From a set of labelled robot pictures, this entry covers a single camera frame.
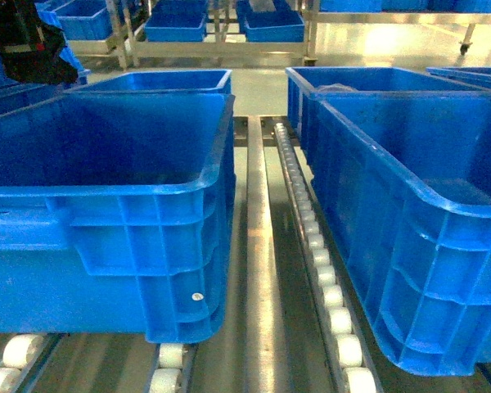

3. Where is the blue bin left rear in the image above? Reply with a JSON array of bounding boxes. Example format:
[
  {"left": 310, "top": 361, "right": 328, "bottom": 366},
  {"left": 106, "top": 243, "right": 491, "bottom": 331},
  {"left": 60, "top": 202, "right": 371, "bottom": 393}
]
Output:
[{"left": 65, "top": 69, "right": 232, "bottom": 94}]

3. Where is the blue bin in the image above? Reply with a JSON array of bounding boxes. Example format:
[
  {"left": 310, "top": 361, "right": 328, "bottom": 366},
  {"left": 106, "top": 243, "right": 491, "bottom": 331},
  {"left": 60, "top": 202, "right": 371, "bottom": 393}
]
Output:
[
  {"left": 286, "top": 66, "right": 491, "bottom": 168},
  {"left": 426, "top": 66, "right": 491, "bottom": 89},
  {"left": 313, "top": 94, "right": 491, "bottom": 376},
  {"left": 0, "top": 93, "right": 236, "bottom": 343},
  {"left": 65, "top": 69, "right": 232, "bottom": 94}
]

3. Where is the blue bin middle rear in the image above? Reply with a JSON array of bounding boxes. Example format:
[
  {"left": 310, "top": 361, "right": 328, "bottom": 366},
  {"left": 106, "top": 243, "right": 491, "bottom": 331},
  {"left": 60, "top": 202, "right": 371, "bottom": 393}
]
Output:
[{"left": 286, "top": 66, "right": 491, "bottom": 168}]

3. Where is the blue bin middle front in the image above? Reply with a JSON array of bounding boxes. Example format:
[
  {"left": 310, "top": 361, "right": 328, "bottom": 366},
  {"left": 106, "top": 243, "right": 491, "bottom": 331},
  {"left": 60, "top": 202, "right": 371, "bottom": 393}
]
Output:
[{"left": 313, "top": 94, "right": 491, "bottom": 376}]

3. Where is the steel shelf rack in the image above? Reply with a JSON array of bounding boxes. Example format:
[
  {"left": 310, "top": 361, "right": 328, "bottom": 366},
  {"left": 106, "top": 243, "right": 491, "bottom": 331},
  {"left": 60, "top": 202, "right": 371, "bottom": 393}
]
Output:
[{"left": 0, "top": 114, "right": 491, "bottom": 393}]

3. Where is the blue bin right rear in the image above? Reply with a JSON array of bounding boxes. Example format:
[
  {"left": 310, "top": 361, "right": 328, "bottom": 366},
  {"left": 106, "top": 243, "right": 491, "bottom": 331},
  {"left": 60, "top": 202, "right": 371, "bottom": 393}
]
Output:
[{"left": 426, "top": 66, "right": 491, "bottom": 89}]

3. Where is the blue bin left front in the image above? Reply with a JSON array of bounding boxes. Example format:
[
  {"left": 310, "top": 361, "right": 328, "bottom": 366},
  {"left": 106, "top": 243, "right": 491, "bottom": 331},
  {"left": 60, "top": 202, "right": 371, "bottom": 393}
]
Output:
[{"left": 0, "top": 93, "right": 236, "bottom": 343}]

